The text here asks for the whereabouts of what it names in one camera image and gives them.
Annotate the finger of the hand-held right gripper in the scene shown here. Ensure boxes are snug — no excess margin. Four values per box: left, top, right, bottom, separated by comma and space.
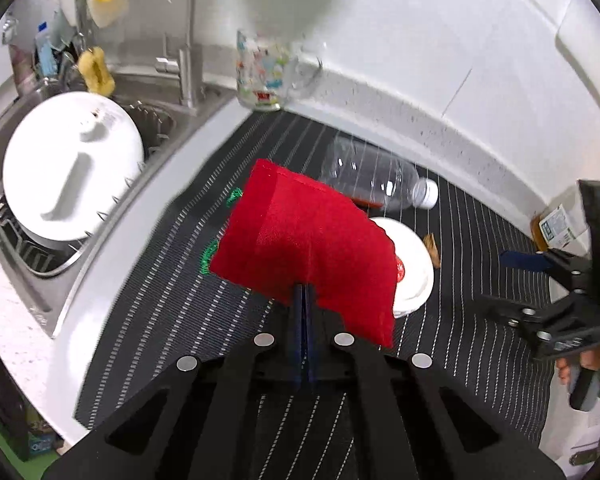
476, 295, 557, 332
500, 249, 587, 292

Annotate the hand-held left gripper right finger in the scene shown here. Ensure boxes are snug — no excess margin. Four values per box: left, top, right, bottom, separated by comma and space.
305, 285, 566, 480

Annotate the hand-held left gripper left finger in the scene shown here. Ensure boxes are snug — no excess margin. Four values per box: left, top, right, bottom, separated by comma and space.
42, 285, 306, 480

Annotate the red mesh bag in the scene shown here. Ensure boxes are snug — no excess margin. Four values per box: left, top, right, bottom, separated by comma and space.
200, 158, 398, 350

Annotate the person's right hand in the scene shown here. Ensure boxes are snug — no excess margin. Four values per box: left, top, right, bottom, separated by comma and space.
555, 342, 600, 387

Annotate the juice bottle with label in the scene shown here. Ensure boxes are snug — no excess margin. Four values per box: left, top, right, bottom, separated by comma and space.
530, 199, 594, 252

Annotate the brown nut shell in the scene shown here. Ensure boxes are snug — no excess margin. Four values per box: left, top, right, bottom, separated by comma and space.
424, 233, 444, 267

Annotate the white paper bowl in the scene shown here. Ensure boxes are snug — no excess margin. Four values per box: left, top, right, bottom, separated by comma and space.
369, 217, 436, 319

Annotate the black striped mat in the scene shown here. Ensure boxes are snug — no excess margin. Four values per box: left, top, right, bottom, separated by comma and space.
72, 107, 556, 448

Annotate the clear plastic bottle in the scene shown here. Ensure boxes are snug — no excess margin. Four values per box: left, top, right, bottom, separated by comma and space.
320, 135, 439, 211

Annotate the printed glass mug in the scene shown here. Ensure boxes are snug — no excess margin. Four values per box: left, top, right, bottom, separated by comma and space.
236, 29, 327, 112

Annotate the white round lid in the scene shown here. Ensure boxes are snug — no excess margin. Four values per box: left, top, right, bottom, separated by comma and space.
2, 91, 145, 249

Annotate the blue patterned box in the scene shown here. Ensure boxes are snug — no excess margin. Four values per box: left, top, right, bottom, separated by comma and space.
24, 404, 64, 457

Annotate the chrome kitchen faucet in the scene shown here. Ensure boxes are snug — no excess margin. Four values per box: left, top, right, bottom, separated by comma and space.
155, 0, 203, 109

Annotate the steel sink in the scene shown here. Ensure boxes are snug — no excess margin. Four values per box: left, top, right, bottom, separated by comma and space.
0, 72, 238, 339

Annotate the yellow sponge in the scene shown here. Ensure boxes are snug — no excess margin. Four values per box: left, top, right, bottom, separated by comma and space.
77, 47, 116, 97

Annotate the blue soap bottle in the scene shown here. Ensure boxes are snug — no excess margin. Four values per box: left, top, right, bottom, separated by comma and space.
34, 21, 62, 79

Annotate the pink cup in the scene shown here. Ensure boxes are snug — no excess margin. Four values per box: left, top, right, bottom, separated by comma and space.
9, 44, 37, 97

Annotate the wire dish rack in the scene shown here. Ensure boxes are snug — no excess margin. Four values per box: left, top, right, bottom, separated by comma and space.
0, 100, 177, 279

